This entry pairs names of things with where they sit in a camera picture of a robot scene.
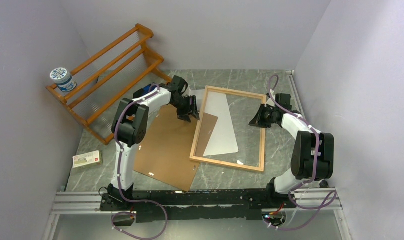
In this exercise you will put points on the white photo paper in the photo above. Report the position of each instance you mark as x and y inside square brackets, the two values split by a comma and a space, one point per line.
[215, 133]

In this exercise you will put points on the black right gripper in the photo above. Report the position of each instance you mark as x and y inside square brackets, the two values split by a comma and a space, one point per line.
[257, 121]

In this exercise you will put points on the blue white jar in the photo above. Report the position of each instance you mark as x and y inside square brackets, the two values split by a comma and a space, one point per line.
[63, 79]

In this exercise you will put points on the orange wooden rack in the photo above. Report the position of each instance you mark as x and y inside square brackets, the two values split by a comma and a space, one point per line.
[98, 84]

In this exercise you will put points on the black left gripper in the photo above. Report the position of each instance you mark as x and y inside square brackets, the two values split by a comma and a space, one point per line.
[184, 115]

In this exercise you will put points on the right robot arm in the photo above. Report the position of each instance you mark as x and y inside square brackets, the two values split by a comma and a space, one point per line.
[312, 159]

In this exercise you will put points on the brown backing board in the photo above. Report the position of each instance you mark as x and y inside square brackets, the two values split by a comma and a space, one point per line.
[162, 161]

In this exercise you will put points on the blue stapler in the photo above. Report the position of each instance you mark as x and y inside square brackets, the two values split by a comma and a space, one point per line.
[145, 90]

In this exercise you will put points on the light wooden picture frame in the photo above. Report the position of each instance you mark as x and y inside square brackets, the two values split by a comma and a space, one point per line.
[194, 157]

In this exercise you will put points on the small white red box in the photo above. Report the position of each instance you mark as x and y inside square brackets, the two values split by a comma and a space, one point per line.
[87, 159]

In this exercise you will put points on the black base bar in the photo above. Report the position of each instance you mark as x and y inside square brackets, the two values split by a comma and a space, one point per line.
[158, 205]

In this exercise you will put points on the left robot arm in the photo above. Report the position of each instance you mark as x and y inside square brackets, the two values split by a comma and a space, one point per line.
[130, 124]

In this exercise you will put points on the clear acrylic sheet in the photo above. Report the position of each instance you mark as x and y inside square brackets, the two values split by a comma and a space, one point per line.
[242, 110]

